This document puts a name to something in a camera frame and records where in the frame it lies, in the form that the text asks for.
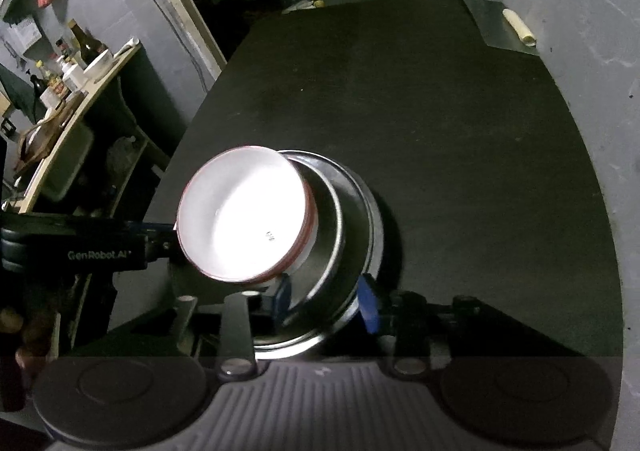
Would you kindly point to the white ceramic bowl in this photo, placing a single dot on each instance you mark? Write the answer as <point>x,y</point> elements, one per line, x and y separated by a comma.
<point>246,216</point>

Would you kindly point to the cleaver knife steel blade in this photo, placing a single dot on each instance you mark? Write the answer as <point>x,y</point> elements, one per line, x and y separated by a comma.
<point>496,30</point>

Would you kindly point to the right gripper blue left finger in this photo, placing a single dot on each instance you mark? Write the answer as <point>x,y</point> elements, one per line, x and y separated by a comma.
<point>259,311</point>

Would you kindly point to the steel plate with sticker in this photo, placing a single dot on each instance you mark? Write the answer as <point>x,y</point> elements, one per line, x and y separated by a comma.
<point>362,255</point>

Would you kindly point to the brown glass bottle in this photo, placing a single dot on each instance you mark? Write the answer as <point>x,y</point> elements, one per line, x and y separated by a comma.
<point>89,48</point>

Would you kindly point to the white bowl on shelf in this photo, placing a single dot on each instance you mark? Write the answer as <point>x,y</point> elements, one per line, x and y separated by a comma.
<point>100,66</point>

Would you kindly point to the deep steel bowl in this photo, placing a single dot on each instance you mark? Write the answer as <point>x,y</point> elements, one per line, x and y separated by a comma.
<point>312,276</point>

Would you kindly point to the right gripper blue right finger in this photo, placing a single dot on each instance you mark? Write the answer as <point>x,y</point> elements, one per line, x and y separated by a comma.
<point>400,312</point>

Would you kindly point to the wooden side shelf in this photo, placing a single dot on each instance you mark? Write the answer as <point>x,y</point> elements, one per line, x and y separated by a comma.
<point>91,92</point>

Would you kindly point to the cream rolled cloth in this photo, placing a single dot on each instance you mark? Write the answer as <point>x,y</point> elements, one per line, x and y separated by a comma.
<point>519,26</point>

